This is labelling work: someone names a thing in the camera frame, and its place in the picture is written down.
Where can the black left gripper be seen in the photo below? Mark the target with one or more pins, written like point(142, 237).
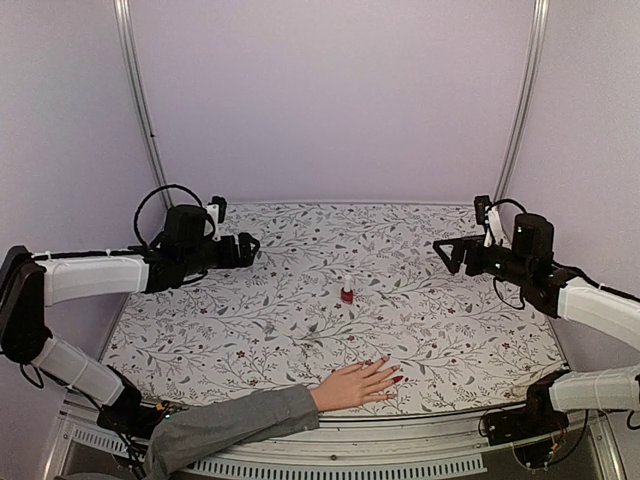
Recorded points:
point(245, 257)

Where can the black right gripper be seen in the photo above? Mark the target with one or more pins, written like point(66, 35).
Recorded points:
point(453, 265)

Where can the red nail polish bottle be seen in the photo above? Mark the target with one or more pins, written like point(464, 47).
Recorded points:
point(347, 296)

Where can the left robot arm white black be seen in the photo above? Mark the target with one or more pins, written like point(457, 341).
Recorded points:
point(188, 247)

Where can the grey sleeved forearm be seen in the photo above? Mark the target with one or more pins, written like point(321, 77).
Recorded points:
point(199, 432)

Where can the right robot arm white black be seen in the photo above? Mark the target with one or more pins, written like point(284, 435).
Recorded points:
point(557, 292)

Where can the mannequin hand with nails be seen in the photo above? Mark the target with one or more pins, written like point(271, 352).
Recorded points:
point(356, 385)

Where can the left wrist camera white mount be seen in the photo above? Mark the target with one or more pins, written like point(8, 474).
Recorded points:
point(216, 211)

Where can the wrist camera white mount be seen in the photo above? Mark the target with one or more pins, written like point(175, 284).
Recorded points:
point(216, 211)
point(488, 217)

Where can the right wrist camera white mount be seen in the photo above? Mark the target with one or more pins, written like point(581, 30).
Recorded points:
point(488, 217)

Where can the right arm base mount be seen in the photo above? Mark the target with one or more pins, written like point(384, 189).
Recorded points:
point(535, 418)

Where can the aluminium corner post left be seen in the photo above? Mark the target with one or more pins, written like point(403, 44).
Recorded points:
point(133, 71)

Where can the aluminium corner post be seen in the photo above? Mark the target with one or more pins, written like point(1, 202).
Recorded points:
point(133, 71)
point(534, 51)

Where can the aluminium front rail frame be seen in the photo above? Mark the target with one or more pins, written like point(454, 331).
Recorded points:
point(408, 438)

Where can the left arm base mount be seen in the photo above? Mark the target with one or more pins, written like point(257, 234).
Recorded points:
point(129, 416)

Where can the aluminium corner post right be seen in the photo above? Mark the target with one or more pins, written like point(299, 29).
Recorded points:
point(534, 51)

